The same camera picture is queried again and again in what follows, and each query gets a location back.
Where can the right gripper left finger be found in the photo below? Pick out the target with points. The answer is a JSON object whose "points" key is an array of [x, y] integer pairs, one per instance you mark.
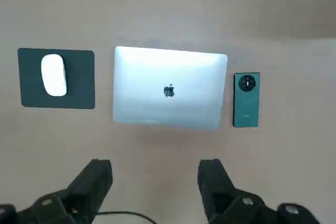
{"points": [[84, 190]]}

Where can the dark green model phone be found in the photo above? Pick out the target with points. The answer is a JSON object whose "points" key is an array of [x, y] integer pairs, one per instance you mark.
{"points": [[246, 103]]}

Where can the white computer mouse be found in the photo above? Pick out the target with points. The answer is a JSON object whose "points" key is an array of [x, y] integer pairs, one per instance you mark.
{"points": [[53, 75]]}

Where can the grey closed laptop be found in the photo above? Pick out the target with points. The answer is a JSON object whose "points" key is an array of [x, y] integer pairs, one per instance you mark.
{"points": [[157, 77]]}

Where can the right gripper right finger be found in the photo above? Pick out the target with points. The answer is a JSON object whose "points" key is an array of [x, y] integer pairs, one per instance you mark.
{"points": [[218, 195]]}

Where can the black mouse pad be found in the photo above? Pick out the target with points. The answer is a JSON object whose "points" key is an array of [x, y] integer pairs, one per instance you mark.
{"points": [[81, 82]]}

